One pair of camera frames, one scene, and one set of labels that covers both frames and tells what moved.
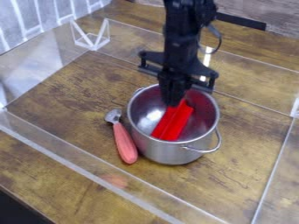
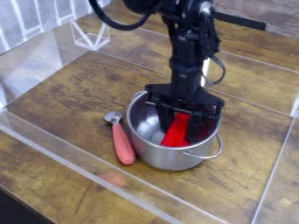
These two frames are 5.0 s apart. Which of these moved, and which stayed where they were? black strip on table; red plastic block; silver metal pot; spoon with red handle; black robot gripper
Moved: silver metal pot; black robot gripper; red plastic block
Stayed: spoon with red handle; black strip on table
